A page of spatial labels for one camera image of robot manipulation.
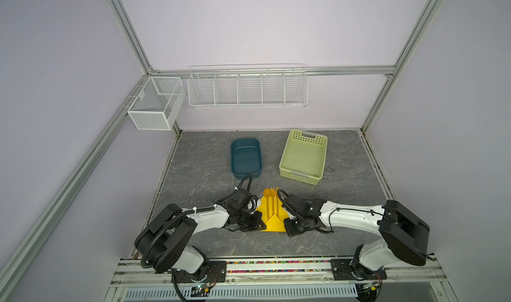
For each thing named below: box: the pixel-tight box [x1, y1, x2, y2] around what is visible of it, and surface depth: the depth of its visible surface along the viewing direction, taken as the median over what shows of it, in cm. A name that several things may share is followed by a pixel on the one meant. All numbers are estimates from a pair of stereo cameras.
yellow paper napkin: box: [255, 195, 290, 233], surface depth 88 cm
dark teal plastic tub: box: [230, 137, 263, 179], surface depth 110 cm
